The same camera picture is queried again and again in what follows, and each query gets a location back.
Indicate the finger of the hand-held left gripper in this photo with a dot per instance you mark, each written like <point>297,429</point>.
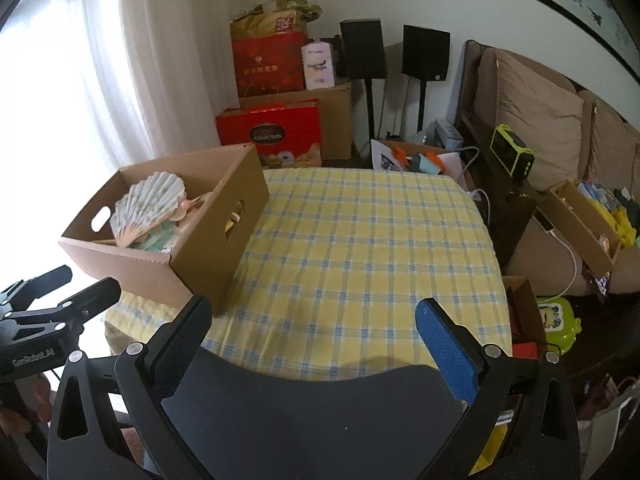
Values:
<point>35,282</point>
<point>80,300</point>

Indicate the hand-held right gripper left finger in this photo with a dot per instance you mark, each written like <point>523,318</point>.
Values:
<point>175,349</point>

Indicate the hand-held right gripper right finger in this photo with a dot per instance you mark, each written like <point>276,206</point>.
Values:
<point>447,355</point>

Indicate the round painted paper fan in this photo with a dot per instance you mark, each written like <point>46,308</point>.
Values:
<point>160,242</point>

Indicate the white floral folding fan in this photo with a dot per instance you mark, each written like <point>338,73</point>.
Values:
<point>147,205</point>

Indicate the pink handheld fan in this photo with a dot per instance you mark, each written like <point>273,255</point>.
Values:
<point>189,205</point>

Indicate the person's left hand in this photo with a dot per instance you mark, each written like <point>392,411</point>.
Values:
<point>35,400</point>

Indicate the cardboard box with red bags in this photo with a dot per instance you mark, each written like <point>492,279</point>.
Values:
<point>525,310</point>

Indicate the yellow plastic bag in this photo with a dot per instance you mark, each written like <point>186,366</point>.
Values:
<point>487,455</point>

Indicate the green plastic toy case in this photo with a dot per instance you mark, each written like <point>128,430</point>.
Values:
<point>557,322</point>

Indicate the yellow plaid tablecloth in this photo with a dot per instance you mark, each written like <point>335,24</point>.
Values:
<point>360,260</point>

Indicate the brown sofa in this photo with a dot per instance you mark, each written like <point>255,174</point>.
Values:
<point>540,255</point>

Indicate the smartphone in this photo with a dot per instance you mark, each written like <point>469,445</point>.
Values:
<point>545,222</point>

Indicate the white paper bag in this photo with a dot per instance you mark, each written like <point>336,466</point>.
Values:
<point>605,430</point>

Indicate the long cardboard tray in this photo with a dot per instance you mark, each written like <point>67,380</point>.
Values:
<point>582,225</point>

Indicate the open cardboard box of tools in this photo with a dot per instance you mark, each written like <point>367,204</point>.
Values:
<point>415,160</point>

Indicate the green black portable radio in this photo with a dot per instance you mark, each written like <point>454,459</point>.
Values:
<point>511,152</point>

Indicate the small grey box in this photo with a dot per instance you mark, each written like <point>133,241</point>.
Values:
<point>448,135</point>

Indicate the pile of colourful bags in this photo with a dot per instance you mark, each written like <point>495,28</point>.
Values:
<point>607,200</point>

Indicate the red gift box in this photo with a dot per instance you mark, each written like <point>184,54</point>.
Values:
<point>272,130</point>

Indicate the large beige sofa cushion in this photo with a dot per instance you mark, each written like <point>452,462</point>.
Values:
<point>532,120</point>

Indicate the white curtain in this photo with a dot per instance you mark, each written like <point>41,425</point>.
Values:
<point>150,60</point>

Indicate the large brown cardboard box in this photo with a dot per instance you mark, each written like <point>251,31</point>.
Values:
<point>335,120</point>

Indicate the red gift bag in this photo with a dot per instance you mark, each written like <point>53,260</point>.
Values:
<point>270,65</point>

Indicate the white pink tissue pack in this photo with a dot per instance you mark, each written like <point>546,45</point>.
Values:
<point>318,65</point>

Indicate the gold brown paper bag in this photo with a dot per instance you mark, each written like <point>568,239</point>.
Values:
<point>275,20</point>

